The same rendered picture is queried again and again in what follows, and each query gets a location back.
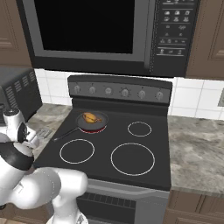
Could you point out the brown wall cupboard door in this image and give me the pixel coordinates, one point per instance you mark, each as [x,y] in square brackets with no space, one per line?
[208,38]
[11,32]

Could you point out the roasted brown chicken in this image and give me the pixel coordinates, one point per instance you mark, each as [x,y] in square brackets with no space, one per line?
[91,117]

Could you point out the black microwave door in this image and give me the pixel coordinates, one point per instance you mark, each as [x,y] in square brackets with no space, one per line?
[87,29]

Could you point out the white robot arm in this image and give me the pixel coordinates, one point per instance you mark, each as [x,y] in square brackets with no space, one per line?
[35,186]

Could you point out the dark grey toaster oven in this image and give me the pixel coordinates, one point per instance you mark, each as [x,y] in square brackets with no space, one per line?
[17,90]

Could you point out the brown base cupboard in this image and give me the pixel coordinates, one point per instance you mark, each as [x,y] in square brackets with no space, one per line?
[195,208]
[20,216]

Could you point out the grey slotted spatula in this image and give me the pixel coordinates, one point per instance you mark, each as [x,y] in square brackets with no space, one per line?
[44,133]

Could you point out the grey oven door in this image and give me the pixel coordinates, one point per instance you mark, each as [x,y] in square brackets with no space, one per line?
[122,204]

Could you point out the black frying pan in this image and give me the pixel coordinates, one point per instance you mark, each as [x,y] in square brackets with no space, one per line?
[92,126]

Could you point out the grey stove knob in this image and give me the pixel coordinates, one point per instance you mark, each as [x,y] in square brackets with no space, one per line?
[108,91]
[142,94]
[92,89]
[159,95]
[125,93]
[76,89]

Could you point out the black stove with hob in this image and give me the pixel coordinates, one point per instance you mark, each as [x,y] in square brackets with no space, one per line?
[116,145]

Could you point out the black microwave oven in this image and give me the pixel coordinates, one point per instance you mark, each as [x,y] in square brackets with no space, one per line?
[172,35]

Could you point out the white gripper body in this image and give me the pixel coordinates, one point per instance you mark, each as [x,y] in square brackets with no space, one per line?
[32,140]

